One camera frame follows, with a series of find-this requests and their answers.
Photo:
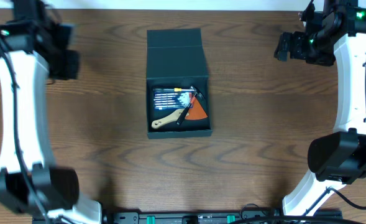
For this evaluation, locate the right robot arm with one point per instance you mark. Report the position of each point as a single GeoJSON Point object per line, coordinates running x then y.
{"type": "Point", "coordinates": [335, 36]}

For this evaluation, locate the dark green box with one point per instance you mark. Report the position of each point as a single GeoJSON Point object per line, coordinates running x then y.
{"type": "Point", "coordinates": [175, 59]}

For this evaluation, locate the small black red hammer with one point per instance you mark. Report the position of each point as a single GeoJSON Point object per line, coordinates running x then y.
{"type": "Point", "coordinates": [194, 110]}

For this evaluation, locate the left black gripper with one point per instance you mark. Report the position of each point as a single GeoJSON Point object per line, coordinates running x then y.
{"type": "Point", "coordinates": [66, 62]}

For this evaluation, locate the orange scraper wooden handle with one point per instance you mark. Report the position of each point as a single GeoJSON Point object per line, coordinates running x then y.
{"type": "Point", "coordinates": [170, 118]}

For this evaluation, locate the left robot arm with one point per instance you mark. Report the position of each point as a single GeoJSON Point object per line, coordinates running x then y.
{"type": "Point", "coordinates": [33, 51]}

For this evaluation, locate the black yellow handled screwdriver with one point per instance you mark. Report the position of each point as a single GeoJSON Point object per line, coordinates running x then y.
{"type": "Point", "coordinates": [172, 90]}

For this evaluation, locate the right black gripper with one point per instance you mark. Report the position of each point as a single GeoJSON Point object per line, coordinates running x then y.
{"type": "Point", "coordinates": [297, 38]}

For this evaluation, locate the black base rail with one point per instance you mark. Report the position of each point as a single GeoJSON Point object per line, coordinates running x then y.
{"type": "Point", "coordinates": [179, 218]}

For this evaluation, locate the clear blue screwdriver set case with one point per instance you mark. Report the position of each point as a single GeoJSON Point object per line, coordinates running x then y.
{"type": "Point", "coordinates": [163, 101]}

